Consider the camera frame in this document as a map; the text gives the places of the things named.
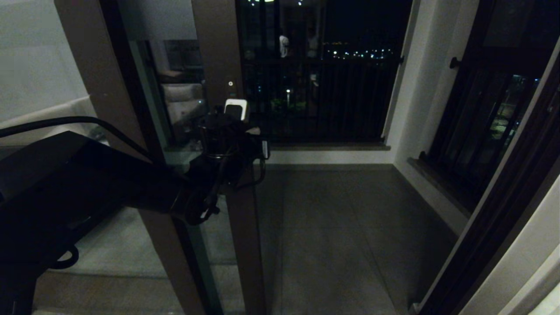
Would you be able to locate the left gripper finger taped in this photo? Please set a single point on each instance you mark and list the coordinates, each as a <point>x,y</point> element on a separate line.
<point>253,130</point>

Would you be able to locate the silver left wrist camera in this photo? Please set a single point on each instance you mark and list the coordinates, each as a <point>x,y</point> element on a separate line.
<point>236,109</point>

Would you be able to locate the grey floor rug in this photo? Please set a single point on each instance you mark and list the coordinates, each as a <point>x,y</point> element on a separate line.
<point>118,249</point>

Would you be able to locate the black metal balcony railing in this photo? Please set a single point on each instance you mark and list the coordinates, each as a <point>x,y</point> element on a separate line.
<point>341,63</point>

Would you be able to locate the grey and beige sofa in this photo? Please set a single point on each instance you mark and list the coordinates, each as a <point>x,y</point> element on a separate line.
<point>52,109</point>

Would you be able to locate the dark brown door jamb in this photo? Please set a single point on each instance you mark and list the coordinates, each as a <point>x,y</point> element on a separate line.
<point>498,218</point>

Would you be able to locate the black window guard railing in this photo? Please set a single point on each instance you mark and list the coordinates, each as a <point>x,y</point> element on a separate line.
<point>455,64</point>

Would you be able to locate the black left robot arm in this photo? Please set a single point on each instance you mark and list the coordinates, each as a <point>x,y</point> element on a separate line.
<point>78,183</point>

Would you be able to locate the brown framed fixed glass door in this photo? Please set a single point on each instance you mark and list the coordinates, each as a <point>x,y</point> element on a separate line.
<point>105,78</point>

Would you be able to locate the brown framed sliding glass door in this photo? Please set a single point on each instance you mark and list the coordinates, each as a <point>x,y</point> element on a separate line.
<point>245,245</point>

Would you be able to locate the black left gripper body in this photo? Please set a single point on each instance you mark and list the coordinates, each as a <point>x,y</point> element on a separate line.
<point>223,148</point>

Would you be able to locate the dark framed window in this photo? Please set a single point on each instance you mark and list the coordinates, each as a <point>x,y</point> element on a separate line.
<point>503,57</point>

